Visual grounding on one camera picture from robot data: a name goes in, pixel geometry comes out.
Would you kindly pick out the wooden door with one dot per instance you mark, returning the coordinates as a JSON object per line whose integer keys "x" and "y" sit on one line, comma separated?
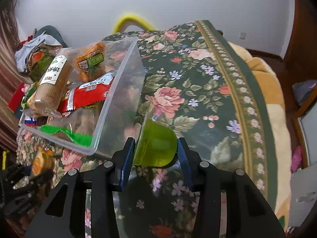
{"x": 302, "y": 29}

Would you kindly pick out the clear puffed snack packet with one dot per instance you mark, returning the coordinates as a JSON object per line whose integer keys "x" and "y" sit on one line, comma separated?
{"x": 42, "y": 162}

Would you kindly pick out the white cabinet with pink stickers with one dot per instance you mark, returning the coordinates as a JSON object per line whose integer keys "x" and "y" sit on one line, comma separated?
{"x": 307, "y": 198}

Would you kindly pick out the tan biscuit packet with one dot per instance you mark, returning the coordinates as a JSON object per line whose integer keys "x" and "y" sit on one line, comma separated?
{"x": 76, "y": 122}

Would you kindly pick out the pile of clothes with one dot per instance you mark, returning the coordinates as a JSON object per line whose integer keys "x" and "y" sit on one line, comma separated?
{"x": 37, "y": 47}

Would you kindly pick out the yellow foam tube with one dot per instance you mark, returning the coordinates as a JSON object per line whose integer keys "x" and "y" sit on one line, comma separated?
{"x": 133, "y": 18}

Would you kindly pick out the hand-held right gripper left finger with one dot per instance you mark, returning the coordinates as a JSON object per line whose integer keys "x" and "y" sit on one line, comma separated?
{"x": 125, "y": 163}

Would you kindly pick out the blue and white chip bag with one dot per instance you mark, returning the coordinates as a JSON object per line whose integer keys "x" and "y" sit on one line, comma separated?
{"x": 29, "y": 121}

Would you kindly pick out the floral blanket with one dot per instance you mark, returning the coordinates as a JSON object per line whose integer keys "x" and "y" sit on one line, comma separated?
{"x": 203, "y": 104}

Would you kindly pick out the white wall socket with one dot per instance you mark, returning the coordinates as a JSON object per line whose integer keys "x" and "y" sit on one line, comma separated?
{"x": 243, "y": 35}

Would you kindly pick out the grey cloth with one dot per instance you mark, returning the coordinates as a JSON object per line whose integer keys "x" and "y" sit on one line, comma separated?
{"x": 304, "y": 90}

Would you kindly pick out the red box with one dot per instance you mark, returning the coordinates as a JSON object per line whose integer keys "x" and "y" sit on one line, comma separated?
{"x": 16, "y": 96}

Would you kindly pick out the biscuit roll with white label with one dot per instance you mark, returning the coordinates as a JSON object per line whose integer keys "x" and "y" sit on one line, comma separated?
{"x": 50, "y": 86}

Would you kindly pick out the green jelly cup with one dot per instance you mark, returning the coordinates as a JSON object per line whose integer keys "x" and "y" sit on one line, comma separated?
{"x": 156, "y": 143}

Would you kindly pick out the red snack packet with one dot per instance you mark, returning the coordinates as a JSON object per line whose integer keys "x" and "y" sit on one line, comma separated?
{"x": 89, "y": 93}

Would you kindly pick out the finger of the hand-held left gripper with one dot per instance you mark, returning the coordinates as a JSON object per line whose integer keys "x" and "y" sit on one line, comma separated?
{"x": 22, "y": 200}
{"x": 32, "y": 177}

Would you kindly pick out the striped brown cloth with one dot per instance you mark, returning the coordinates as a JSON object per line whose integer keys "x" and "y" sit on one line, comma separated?
{"x": 7, "y": 79}

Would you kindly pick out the beige blanket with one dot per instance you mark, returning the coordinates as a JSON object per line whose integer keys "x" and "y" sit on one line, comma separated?
{"x": 270, "y": 99}

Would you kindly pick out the clear plastic box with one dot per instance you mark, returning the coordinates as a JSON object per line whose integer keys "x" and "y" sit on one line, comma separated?
{"x": 118, "y": 109}

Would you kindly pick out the green snack packet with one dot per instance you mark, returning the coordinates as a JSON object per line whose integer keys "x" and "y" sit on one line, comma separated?
{"x": 71, "y": 136}

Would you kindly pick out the pink cloth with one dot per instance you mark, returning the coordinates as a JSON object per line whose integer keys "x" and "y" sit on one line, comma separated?
{"x": 296, "y": 158}

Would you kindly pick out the orange cracker packet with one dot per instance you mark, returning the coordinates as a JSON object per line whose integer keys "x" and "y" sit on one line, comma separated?
{"x": 90, "y": 59}

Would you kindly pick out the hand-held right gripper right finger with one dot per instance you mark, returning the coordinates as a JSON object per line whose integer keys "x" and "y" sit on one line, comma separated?
{"x": 185, "y": 163}

